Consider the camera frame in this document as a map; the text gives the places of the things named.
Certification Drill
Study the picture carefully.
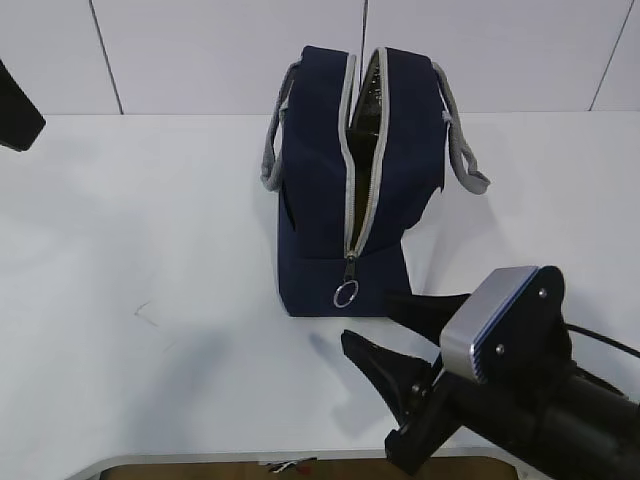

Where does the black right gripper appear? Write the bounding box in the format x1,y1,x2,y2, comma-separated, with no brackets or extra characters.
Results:
341,292,570,476

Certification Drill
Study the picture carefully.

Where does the navy insulated lunch bag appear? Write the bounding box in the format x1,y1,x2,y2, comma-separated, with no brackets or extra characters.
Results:
261,46,490,317

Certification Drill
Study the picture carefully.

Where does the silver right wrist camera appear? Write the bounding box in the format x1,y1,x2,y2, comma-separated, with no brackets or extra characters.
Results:
439,266,565,384

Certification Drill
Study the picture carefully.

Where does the black cable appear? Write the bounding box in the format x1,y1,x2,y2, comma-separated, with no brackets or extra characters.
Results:
562,322,640,361

